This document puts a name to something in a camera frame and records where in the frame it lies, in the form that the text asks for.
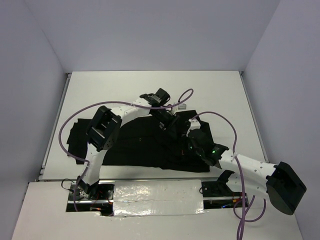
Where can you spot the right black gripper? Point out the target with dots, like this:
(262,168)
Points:
(187,138)

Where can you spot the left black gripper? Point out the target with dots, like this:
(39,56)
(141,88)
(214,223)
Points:
(168,125)

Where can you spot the black long sleeve shirt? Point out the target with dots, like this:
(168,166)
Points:
(142,143)

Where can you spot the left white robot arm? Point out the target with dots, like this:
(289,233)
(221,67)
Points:
(103,131)

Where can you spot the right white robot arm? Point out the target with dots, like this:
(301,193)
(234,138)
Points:
(277,183)

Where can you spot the glossy white tape sheet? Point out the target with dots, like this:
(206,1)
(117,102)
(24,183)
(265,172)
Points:
(157,198)

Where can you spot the white front board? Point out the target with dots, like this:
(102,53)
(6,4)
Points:
(43,216)

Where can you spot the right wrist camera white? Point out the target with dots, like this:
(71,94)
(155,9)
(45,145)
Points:
(194,124)

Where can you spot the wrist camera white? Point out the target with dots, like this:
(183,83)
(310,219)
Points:
(182,106)
(194,124)

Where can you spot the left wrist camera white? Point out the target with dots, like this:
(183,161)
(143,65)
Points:
(182,106)

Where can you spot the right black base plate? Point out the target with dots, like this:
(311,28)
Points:
(211,189)

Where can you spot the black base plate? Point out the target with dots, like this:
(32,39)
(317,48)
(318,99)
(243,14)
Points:
(103,192)
(211,189)

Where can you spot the aluminium table edge rail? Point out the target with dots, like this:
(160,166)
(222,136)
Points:
(261,143)

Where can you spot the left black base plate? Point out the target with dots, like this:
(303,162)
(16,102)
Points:
(103,192)

